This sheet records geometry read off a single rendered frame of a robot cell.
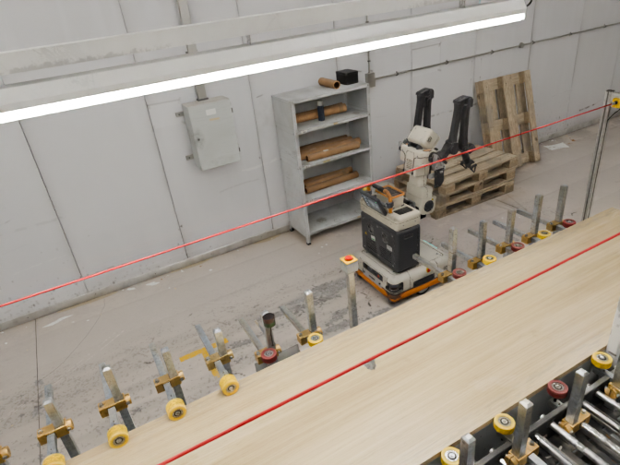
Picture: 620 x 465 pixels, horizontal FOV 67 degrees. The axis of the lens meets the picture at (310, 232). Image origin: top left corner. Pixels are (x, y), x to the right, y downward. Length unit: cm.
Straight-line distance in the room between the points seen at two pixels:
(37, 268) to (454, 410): 387
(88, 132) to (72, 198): 62
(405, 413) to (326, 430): 34
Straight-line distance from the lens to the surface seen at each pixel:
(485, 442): 242
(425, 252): 434
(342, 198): 568
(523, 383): 235
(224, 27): 155
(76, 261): 494
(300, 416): 217
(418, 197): 412
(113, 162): 464
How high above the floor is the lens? 255
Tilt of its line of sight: 28 degrees down
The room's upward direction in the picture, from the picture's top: 7 degrees counter-clockwise
